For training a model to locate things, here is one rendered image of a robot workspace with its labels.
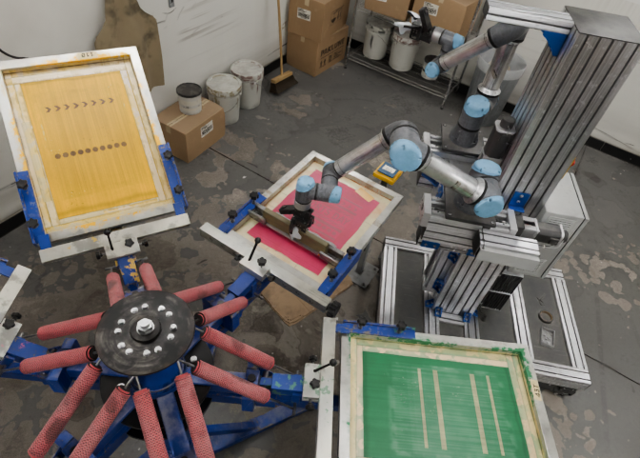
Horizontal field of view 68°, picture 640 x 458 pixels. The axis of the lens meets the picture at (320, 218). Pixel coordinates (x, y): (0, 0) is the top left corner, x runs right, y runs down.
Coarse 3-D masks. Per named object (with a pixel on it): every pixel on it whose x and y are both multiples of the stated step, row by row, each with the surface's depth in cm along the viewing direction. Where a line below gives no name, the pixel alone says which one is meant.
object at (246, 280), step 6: (240, 276) 198; (246, 276) 198; (252, 276) 199; (234, 282) 196; (240, 282) 196; (246, 282) 196; (252, 282) 198; (228, 288) 194; (234, 288) 194; (240, 288) 194; (246, 288) 195; (234, 294) 192; (240, 294) 193
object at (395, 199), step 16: (304, 160) 263; (320, 160) 266; (288, 176) 252; (352, 176) 259; (272, 192) 242; (384, 192) 253; (240, 224) 227; (240, 240) 218; (368, 240) 228; (272, 256) 214
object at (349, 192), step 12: (348, 192) 254; (360, 204) 249; (372, 204) 250; (360, 216) 243; (348, 228) 236; (336, 240) 230; (288, 252) 221; (300, 252) 222; (300, 264) 217; (312, 264) 218; (324, 264) 219
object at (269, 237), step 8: (312, 176) 260; (320, 176) 260; (344, 184) 258; (288, 200) 245; (288, 216) 237; (256, 224) 231; (248, 232) 226; (256, 232) 227; (264, 232) 228; (272, 232) 228; (264, 240) 224; (272, 240) 225; (280, 240) 226; (288, 240) 226; (272, 248) 222; (280, 248) 222
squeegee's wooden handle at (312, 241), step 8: (264, 216) 226; (272, 216) 222; (280, 216) 222; (272, 224) 225; (280, 224) 222; (288, 224) 219; (288, 232) 223; (304, 232) 217; (304, 240) 219; (312, 240) 215; (320, 240) 215; (312, 248) 219; (320, 248) 215; (328, 248) 216
